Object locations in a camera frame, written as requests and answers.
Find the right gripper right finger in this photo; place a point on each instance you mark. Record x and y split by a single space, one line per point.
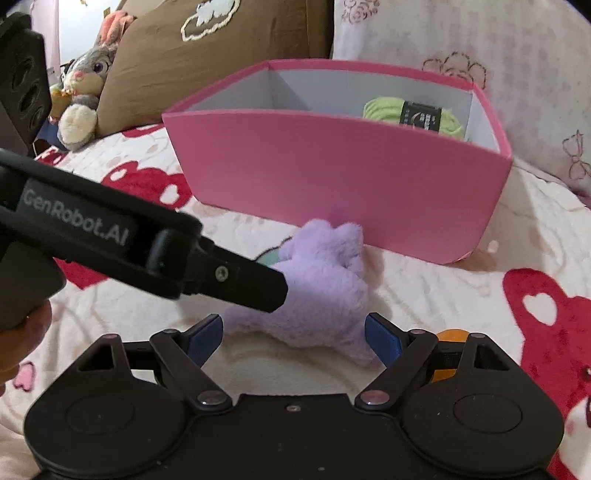
405 355

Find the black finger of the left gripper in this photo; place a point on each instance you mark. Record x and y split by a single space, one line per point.
220 274

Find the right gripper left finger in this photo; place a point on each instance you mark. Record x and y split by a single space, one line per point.
181 356

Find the purple plush toy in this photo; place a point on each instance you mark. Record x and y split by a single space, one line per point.
328 297

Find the green yarn ball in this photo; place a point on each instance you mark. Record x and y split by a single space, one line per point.
395 110

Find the person's left hand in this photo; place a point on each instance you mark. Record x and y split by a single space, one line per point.
16 344

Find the orange round object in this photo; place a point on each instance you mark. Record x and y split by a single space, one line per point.
450 348

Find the white red bear blanket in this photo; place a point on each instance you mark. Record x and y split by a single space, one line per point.
527 286

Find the grey rabbit plush toy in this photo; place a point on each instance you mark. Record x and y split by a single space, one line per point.
76 96

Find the pink cardboard box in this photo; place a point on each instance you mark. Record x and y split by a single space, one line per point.
286 140

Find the brown embroidered pillow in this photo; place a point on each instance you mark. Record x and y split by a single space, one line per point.
181 47

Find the pink floral pillow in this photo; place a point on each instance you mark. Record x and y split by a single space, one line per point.
531 59

